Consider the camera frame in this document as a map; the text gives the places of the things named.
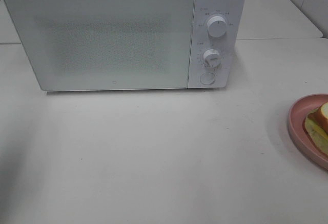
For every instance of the round white door button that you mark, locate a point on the round white door button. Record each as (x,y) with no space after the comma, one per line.
(207,78)

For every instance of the toy bread sandwich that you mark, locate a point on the toy bread sandwich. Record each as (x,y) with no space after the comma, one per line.
(316,127)

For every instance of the white microwave oven body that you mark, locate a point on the white microwave oven body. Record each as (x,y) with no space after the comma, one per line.
(217,1)

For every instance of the white upper power knob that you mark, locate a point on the white upper power knob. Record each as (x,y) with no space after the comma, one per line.
(216,26)

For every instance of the white microwave door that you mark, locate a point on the white microwave door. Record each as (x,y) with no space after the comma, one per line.
(76,45)

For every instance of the pink round plate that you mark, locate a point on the pink round plate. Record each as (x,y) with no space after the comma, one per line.
(298,134)

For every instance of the white timer knob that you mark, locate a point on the white timer knob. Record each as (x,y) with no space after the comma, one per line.
(211,58)

